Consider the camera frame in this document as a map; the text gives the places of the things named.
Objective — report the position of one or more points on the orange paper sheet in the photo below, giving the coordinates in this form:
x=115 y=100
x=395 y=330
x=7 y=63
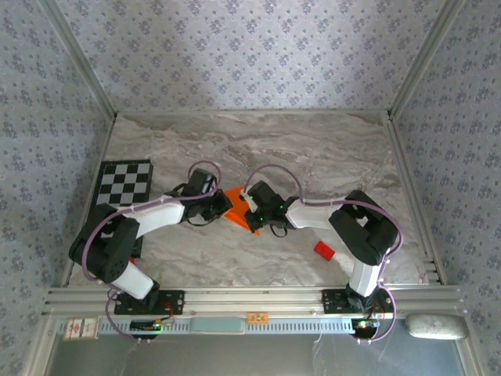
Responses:
x=235 y=199

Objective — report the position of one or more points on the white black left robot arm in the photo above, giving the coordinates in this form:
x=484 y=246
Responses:
x=156 y=213

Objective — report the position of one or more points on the small red block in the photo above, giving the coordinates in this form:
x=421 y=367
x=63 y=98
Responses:
x=324 y=250

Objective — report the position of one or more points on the black grey chessboard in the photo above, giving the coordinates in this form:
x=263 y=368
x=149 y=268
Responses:
x=125 y=180

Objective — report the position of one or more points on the small orange label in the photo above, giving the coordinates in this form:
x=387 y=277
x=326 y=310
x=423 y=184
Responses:
x=258 y=317

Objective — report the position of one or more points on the light blue pad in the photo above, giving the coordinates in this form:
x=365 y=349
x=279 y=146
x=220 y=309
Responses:
x=217 y=325

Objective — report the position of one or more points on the red white printed card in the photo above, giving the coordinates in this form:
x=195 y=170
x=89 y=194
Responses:
x=80 y=328

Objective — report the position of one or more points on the grey oval stone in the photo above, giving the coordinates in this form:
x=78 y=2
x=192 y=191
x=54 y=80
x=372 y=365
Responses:
x=434 y=326

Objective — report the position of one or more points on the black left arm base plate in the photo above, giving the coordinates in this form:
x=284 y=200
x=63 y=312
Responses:
x=176 y=301

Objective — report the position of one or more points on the aluminium mounting rail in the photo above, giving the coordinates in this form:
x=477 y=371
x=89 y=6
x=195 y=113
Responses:
x=250 y=301

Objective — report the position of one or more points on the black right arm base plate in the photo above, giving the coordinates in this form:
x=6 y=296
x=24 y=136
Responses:
x=332 y=301

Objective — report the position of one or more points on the aluminium side rail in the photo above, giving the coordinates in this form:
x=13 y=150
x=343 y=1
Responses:
x=402 y=164

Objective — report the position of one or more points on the aluminium frame post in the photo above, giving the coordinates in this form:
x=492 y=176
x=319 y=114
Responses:
x=422 y=58
x=81 y=58

